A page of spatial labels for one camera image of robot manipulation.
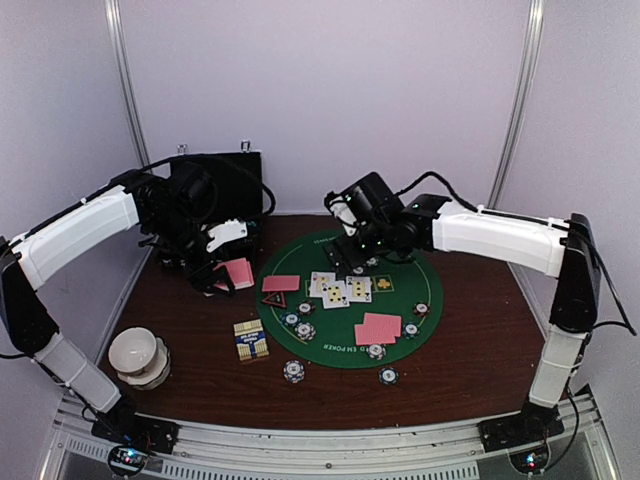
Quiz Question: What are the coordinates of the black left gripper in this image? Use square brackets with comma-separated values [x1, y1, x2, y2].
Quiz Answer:
[146, 206, 236, 296]

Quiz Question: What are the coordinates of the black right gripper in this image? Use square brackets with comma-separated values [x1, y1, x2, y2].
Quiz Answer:
[323, 221, 393, 277]

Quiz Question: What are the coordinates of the three of hearts card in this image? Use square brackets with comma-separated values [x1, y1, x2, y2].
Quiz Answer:
[309, 271, 336, 298]

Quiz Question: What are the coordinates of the five of spades card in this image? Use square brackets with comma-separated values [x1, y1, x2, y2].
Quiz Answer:
[322, 280, 350, 309]

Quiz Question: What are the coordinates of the red card deck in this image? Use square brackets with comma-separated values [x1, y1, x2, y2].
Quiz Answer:
[214, 258, 255, 290]

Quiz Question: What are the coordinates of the dealt card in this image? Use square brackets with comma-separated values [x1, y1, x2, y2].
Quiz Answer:
[262, 275, 300, 292]
[363, 312, 402, 337]

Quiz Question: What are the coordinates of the blue beige 10 chip stack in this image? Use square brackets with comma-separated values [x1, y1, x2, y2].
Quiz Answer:
[283, 360, 305, 383]

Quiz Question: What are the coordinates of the blue green 50 chip stack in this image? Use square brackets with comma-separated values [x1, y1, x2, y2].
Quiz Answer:
[378, 367, 400, 385]

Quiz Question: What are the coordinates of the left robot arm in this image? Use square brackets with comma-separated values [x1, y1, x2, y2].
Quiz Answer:
[1, 160, 247, 444]

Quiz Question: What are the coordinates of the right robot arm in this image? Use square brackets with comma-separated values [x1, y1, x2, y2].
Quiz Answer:
[324, 193, 601, 442]

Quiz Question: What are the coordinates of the red triangular all-in marker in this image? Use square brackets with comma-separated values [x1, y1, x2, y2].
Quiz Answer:
[261, 291, 287, 309]

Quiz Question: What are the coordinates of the green round poker mat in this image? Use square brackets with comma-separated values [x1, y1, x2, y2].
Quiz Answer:
[256, 230, 444, 369]

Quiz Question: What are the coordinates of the blue yellow card box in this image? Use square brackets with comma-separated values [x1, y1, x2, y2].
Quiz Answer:
[233, 319, 270, 362]

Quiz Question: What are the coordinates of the black poker chip case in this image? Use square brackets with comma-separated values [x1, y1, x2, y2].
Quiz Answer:
[154, 141, 265, 271]

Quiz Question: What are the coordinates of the white bowl stack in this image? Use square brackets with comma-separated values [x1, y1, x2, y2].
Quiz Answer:
[108, 327, 171, 391]

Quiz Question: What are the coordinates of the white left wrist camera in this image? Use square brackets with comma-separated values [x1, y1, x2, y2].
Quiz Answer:
[206, 219, 248, 253]

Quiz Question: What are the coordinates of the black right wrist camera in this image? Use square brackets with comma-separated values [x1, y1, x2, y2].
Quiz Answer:
[324, 172, 404, 237]

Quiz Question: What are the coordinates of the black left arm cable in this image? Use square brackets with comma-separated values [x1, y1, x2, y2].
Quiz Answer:
[149, 154, 277, 221]

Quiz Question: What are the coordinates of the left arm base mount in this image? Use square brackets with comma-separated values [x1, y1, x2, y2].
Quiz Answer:
[91, 415, 180, 454]

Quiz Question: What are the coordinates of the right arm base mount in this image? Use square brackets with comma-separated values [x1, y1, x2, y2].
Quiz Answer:
[478, 414, 565, 453]

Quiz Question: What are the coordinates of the aluminium front rail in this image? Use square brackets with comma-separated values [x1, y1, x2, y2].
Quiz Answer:
[35, 393, 622, 479]

